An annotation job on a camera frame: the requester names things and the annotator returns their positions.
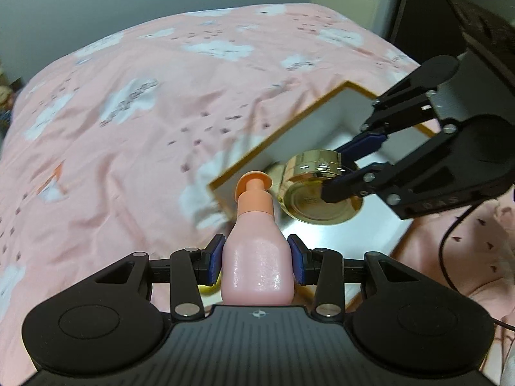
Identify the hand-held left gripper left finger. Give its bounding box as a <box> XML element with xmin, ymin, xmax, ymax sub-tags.
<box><xmin>86</xmin><ymin>233</ymin><xmax>226</xmax><ymax>323</ymax></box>

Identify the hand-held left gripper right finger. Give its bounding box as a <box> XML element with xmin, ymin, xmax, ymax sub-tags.
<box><xmin>287</xmin><ymin>233</ymin><xmax>428</xmax><ymax>321</ymax></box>

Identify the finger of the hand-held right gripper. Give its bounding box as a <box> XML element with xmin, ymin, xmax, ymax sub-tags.
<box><xmin>321</xmin><ymin>122</ymin><xmax>460</xmax><ymax>207</ymax></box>
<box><xmin>337</xmin><ymin>55</ymin><xmax>462</xmax><ymax>162</ymax></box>

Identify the pink pump bottle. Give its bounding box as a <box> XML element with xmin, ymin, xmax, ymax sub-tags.
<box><xmin>222</xmin><ymin>171</ymin><xmax>296</xmax><ymax>305</ymax></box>

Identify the white box with gold rim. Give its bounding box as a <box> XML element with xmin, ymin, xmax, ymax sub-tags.
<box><xmin>207</xmin><ymin>80</ymin><xmax>441</xmax><ymax>310</ymax></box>

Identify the gold round jar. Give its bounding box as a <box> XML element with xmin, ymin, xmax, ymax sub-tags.
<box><xmin>277</xmin><ymin>150</ymin><xmax>365</xmax><ymax>223</ymax></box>

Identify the yellow round lid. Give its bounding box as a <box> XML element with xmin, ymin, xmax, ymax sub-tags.
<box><xmin>199</xmin><ymin>277</ymin><xmax>224</xmax><ymax>297</ymax></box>

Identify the pink cloud print bedsheet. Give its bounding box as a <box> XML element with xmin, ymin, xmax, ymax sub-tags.
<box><xmin>0</xmin><ymin>2</ymin><xmax>515</xmax><ymax>386</ymax></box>

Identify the black cable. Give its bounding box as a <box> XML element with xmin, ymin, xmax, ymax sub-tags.
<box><xmin>440</xmin><ymin>203</ymin><xmax>515</xmax><ymax>329</ymax></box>

